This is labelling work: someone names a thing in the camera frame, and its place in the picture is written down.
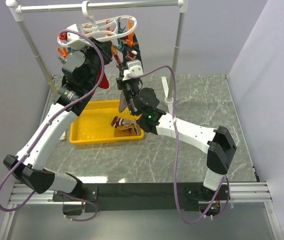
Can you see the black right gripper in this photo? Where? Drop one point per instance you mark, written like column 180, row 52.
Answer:
column 120, row 83

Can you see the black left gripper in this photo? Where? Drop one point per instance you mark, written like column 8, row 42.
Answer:
column 106, row 48

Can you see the red sock with stripes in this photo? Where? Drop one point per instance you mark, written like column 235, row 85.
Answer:
column 104, row 82

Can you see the white clip hanger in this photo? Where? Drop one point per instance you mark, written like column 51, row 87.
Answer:
column 110, row 29

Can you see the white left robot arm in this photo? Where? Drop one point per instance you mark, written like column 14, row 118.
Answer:
column 81, row 72

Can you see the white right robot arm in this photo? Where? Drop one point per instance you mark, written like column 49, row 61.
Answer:
column 217, row 143

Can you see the dark navy hanging sock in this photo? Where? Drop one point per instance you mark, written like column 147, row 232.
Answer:
column 130, row 52

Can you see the mustard yellow sock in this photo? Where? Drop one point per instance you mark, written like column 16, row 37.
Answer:
column 125, row 131

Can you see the yellow plastic bin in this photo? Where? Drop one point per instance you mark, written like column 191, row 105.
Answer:
column 93, row 126

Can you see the white and silver drying rack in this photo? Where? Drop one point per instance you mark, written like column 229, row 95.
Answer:
column 18, row 10

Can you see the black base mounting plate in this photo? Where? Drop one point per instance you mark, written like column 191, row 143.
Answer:
column 145, row 196

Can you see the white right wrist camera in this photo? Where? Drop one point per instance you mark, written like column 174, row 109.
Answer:
column 134, row 68

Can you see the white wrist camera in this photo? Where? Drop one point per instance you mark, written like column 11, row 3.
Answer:
column 72, row 40
column 134, row 68

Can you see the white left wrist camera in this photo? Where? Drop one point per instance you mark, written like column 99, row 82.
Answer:
column 72, row 40

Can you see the aluminium rail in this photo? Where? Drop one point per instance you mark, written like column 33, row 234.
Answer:
column 241, row 192

